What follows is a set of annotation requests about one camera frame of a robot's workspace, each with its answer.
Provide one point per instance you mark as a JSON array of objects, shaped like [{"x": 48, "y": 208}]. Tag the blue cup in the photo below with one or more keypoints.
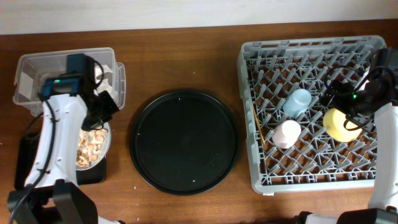
[{"x": 297, "y": 103}]

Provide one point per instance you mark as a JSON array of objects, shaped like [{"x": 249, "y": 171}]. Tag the grey plate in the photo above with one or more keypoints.
[{"x": 107, "y": 143}]

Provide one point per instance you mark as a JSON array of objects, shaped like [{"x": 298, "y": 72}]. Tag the yellow bowl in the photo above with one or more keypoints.
[{"x": 333, "y": 121}]

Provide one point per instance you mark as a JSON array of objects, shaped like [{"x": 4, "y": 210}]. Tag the food scraps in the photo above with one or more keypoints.
[{"x": 90, "y": 147}]

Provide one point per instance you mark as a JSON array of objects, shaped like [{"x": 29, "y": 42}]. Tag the pink cup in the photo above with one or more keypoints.
[{"x": 286, "y": 134}]

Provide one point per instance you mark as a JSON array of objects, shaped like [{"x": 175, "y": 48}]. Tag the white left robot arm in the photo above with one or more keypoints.
[{"x": 51, "y": 193}]

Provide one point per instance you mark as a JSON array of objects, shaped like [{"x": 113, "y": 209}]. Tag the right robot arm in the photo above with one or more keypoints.
[{"x": 376, "y": 98}]

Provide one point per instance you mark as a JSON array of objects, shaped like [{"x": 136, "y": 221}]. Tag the round black serving tray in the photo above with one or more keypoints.
[{"x": 184, "y": 142}]

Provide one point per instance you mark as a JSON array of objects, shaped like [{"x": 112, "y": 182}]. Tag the clear plastic waste bin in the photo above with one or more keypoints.
[{"x": 34, "y": 69}]

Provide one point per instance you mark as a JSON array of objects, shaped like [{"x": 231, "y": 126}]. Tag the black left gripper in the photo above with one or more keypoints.
[{"x": 113, "y": 108}]

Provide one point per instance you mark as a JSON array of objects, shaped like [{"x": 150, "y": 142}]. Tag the black rectangular tray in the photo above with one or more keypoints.
[{"x": 27, "y": 152}]

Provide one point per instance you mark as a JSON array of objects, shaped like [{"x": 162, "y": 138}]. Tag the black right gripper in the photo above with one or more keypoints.
[{"x": 343, "y": 89}]

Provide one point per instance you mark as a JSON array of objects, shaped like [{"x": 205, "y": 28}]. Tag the white tissue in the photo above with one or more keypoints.
[{"x": 104, "y": 77}]

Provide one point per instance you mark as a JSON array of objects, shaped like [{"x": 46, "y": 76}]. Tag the grey dishwasher rack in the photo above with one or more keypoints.
[{"x": 268, "y": 72}]

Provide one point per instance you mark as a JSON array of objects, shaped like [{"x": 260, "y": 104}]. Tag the wooden chopstick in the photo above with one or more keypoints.
[{"x": 258, "y": 125}]

